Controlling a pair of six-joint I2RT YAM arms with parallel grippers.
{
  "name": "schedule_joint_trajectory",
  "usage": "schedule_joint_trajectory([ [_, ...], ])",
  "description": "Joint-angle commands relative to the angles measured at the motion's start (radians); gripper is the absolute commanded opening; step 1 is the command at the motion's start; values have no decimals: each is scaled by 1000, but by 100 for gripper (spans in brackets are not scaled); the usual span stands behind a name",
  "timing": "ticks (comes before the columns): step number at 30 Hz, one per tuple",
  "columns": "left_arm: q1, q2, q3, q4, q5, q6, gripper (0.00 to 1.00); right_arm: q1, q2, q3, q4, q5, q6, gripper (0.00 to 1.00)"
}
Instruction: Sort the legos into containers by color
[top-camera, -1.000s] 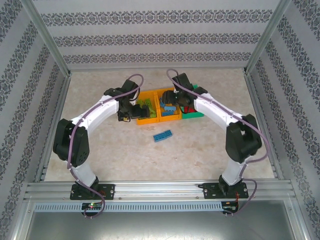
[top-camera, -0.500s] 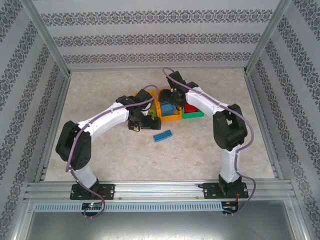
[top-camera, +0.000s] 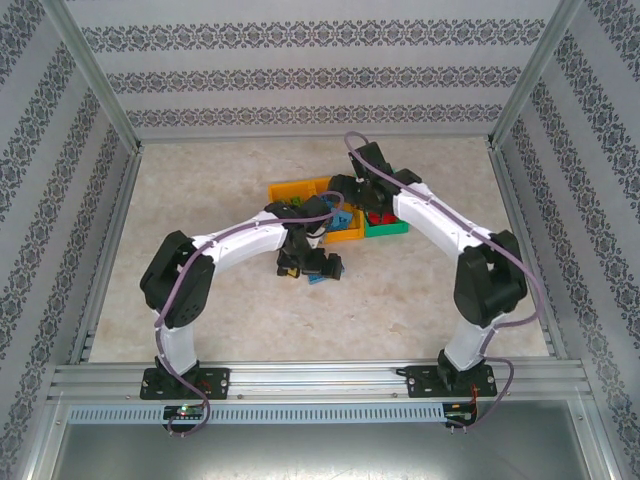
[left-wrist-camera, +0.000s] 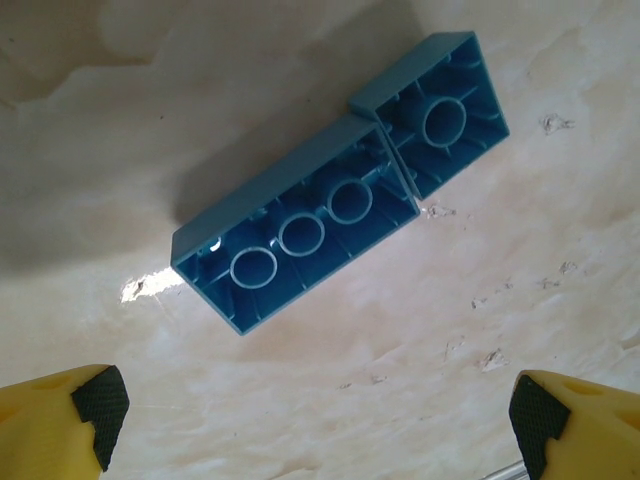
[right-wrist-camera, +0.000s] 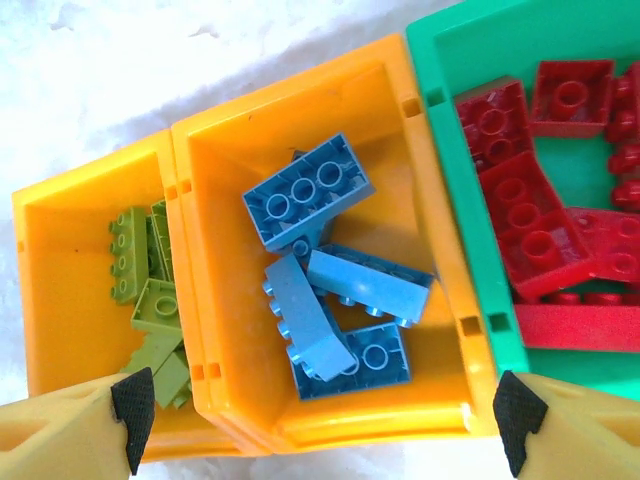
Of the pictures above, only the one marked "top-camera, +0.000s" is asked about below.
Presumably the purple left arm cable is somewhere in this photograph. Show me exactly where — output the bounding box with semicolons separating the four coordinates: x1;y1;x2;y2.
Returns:
153;190;346;439

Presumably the aluminium side rail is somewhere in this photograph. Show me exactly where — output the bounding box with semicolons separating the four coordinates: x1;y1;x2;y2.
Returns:
487;137;570;360
69;143;145;365

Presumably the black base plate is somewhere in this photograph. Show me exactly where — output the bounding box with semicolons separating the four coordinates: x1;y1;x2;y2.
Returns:
405;363;497;400
141;367;231;401

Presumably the grey metal sheet panel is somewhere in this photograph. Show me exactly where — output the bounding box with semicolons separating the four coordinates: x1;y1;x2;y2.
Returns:
49;422;612;480

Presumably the left circuit board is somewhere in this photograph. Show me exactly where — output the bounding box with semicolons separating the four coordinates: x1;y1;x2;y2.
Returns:
163;405;205;420

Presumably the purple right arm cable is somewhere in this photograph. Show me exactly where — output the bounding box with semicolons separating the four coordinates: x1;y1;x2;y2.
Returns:
344;131;545;435

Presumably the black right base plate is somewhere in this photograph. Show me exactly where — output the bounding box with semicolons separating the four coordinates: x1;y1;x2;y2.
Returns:
405;363;497;400

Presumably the green plastic bin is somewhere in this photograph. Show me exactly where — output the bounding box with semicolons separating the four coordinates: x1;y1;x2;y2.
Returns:
363;167;410;239

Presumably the aluminium front rail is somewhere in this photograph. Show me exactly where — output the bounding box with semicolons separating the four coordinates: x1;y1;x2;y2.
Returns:
47;362;589;402

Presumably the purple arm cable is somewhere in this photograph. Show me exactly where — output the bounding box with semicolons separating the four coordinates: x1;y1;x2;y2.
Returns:
153;190;346;439
344;131;545;435

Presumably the aluminium corner post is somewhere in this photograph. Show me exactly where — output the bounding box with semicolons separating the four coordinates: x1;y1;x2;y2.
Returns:
489;0;586;147
43;0;145;152

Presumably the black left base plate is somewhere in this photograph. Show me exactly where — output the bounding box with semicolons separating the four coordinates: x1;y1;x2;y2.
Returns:
141;367;231;401

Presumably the yellow plastic bin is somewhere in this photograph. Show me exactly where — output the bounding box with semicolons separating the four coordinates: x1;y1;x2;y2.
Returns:
314;174;367;245
268;178;321;212

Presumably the grey slotted cable duct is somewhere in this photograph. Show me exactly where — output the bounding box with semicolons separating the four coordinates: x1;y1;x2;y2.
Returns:
67;404;447;424

